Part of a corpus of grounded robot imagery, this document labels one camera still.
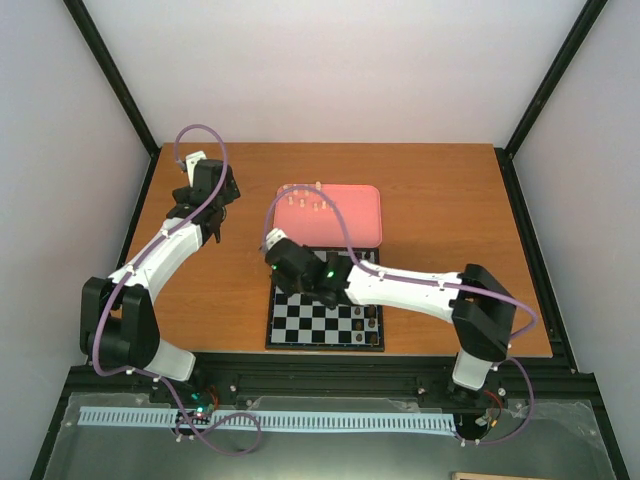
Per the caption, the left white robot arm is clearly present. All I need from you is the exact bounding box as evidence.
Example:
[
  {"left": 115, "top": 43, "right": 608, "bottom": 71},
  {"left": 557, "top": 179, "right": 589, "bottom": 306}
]
[{"left": 80, "top": 151, "right": 240, "bottom": 403}]

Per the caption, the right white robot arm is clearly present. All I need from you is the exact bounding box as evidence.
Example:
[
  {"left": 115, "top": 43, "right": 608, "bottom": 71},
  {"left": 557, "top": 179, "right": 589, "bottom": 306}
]
[{"left": 263, "top": 228, "right": 516, "bottom": 392}]

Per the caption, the black white chess board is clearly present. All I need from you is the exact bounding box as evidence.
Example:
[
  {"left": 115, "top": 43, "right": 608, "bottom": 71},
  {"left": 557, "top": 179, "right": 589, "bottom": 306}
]
[{"left": 264, "top": 245, "right": 386, "bottom": 352}]

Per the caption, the brown chess pieces back row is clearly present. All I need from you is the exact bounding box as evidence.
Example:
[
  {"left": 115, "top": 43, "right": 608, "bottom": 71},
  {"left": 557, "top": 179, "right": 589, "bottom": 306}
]
[{"left": 364, "top": 305, "right": 384, "bottom": 352}]

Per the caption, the pink plastic tray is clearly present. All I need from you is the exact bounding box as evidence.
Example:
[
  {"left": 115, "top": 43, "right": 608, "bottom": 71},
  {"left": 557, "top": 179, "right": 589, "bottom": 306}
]
[{"left": 267, "top": 183, "right": 383, "bottom": 248}]

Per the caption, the clear acrylic sheet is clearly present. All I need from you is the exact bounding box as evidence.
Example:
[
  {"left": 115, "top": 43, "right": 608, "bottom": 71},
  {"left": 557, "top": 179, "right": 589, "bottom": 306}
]
[{"left": 44, "top": 394, "right": 617, "bottom": 479}]

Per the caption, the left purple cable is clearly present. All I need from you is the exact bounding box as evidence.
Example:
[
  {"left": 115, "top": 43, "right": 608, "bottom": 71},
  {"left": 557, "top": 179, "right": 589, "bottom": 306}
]
[{"left": 92, "top": 123, "right": 262, "bottom": 456}]

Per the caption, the purple cable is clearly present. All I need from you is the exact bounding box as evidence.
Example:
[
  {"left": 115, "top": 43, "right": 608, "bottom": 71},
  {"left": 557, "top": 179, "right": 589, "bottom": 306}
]
[
  {"left": 92, "top": 123, "right": 262, "bottom": 456},
  {"left": 263, "top": 188, "right": 539, "bottom": 446}
]

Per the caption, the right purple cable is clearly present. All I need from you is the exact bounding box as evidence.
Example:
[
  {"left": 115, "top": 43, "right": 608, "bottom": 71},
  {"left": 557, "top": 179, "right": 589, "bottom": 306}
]
[{"left": 263, "top": 188, "right": 539, "bottom": 446}]

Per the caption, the light blue cable duct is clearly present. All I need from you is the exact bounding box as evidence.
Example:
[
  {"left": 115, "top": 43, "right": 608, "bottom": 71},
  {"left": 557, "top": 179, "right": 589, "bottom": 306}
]
[{"left": 77, "top": 406, "right": 456, "bottom": 436}]

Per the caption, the black aluminium frame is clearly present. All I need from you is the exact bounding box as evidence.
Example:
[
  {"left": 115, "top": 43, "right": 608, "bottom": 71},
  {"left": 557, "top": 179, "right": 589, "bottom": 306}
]
[{"left": 31, "top": 1, "right": 629, "bottom": 479}]

